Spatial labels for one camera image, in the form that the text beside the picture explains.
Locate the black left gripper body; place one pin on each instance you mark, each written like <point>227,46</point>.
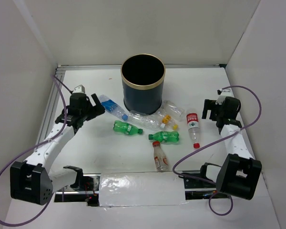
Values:
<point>85,112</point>

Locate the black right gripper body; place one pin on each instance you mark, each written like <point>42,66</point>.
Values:
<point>222,111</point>

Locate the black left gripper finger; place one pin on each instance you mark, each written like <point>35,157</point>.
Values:
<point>94,113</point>
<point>95,101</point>

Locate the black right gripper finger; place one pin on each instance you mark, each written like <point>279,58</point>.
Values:
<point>215,111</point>
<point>208,106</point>

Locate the blue label clear bottle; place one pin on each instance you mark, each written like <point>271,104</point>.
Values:
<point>113,108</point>

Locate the red label water bottle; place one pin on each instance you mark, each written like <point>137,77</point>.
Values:
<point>193,127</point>

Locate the green bottle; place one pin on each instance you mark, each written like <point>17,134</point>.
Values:
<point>165,136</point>
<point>126,128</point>

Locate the small red cap bottle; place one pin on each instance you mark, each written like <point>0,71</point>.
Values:
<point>160,158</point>

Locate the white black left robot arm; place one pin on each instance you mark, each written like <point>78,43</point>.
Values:
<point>31,180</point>

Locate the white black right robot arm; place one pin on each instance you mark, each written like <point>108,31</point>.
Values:
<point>240,172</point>

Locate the dark blue gold-rimmed bin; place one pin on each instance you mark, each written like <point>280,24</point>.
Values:
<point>142,79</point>

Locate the large clear crushed bottle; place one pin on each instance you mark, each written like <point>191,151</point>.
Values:
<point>173,110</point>

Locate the clear bottle yellow label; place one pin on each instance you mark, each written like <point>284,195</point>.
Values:
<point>167,121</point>

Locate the crushed clear bottle white cap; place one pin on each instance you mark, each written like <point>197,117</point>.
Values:
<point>150,122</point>

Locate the silver tape sheet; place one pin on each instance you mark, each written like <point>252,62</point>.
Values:
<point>141,189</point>

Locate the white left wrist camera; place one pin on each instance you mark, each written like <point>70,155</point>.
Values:
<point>79,89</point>

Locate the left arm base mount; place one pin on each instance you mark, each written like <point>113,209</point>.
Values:
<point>87,193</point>

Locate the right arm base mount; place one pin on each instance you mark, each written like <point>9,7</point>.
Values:
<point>196,189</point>

